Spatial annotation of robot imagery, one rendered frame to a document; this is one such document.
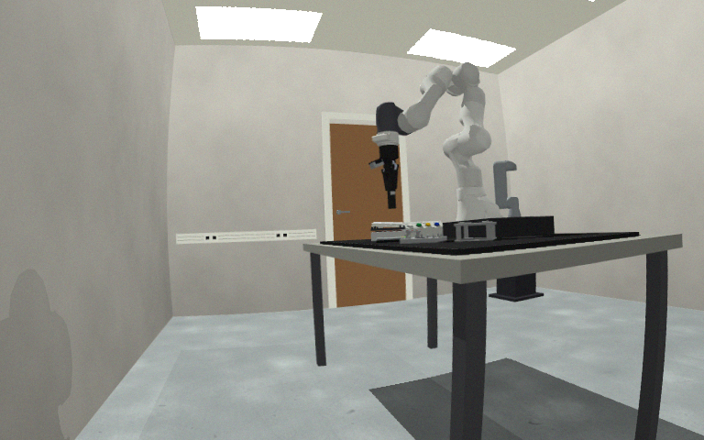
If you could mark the white operator button panel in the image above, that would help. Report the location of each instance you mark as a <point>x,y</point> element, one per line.
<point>434,228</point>

